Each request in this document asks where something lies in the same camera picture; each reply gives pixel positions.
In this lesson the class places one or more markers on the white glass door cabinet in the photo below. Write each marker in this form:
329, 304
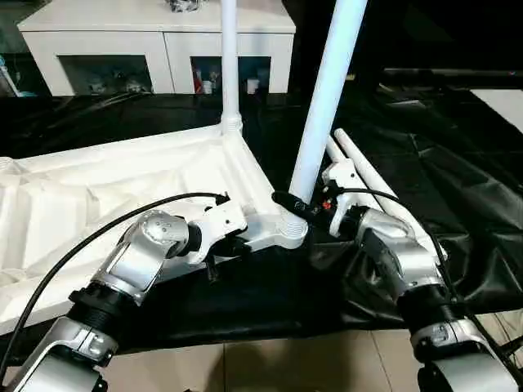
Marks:
143, 36

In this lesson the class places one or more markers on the white plastic table leg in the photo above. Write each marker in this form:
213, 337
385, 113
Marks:
229, 61
333, 153
327, 102
355, 155

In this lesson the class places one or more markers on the black work mat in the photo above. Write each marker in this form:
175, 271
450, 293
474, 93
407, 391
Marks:
265, 302

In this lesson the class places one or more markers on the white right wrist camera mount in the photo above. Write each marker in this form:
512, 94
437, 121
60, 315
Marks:
343, 175

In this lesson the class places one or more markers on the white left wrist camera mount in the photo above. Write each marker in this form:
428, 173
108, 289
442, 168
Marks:
220, 220

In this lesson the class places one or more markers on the long black rod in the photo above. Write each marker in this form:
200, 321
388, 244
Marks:
449, 74

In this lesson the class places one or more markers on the flat white board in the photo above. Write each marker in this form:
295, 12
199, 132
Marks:
502, 108

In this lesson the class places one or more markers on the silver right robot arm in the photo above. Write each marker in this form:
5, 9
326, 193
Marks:
408, 253

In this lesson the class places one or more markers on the teal and white pole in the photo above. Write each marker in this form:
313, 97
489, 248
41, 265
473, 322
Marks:
4, 77

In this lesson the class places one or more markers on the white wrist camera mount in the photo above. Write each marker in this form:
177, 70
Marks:
343, 175
220, 220

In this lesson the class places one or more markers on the small grey patterned ornament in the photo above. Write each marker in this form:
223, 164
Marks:
181, 5

